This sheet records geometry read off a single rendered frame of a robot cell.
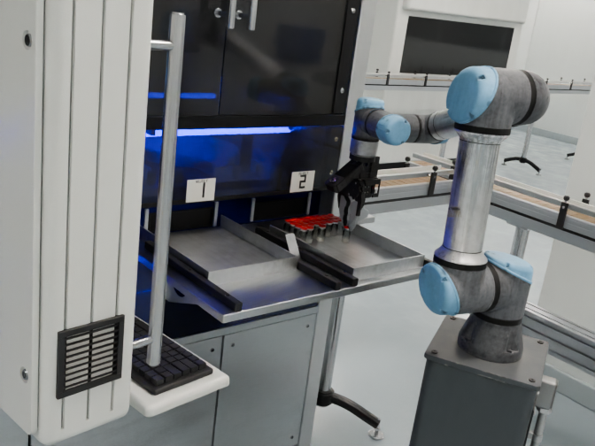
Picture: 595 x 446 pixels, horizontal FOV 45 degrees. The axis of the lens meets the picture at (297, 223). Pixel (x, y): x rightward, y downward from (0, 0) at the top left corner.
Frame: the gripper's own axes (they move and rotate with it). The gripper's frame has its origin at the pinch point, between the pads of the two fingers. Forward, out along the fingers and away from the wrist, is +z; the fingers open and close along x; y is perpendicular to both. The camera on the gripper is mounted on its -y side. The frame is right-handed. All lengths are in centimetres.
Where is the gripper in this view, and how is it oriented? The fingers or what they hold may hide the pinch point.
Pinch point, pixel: (346, 225)
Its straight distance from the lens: 201.4
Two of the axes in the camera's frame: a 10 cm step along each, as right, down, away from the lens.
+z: -1.2, 9.5, 3.0
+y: 7.7, -1.0, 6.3
